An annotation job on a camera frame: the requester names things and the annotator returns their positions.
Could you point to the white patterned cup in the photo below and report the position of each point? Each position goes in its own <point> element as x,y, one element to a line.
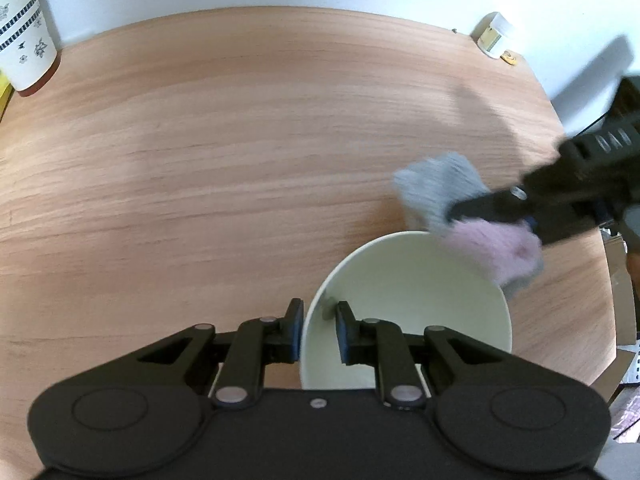
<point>25,35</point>

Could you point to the yellow flat object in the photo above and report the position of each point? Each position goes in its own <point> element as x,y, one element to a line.
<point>4,97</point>

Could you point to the grey and pink cloth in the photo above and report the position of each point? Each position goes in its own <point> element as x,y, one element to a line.
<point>435,185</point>

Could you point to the cardboard box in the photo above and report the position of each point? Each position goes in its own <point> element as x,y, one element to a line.
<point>622,290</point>

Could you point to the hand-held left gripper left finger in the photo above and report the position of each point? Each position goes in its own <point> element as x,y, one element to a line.
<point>296,322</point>

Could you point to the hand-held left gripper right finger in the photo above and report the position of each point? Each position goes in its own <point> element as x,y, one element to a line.
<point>343,327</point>

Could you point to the small yellow object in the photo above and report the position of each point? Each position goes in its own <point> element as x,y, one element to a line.
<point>509,58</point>

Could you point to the cream bowl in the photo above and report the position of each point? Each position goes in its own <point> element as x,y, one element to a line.
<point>415,285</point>

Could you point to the white pill bottle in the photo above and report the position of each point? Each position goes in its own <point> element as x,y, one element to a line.
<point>492,35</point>

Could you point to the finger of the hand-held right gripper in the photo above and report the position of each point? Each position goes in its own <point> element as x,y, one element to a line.
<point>492,205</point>
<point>562,227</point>

